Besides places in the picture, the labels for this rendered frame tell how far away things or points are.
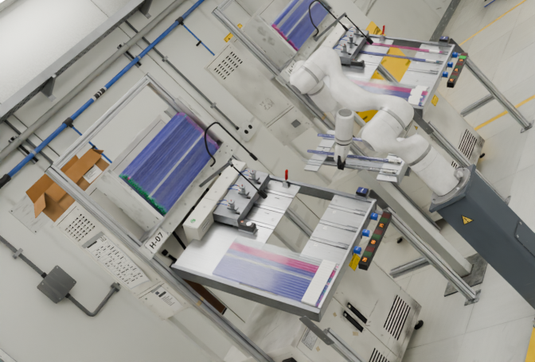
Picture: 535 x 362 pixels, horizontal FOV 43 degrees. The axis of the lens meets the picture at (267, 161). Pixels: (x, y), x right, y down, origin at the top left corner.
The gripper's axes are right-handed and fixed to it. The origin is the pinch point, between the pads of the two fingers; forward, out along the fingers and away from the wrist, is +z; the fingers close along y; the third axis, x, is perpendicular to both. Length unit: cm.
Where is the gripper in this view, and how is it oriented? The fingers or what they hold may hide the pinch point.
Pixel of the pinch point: (341, 165)
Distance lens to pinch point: 330.1
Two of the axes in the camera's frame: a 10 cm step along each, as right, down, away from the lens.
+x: 9.1, 2.6, -3.3
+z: 0.2, 7.6, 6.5
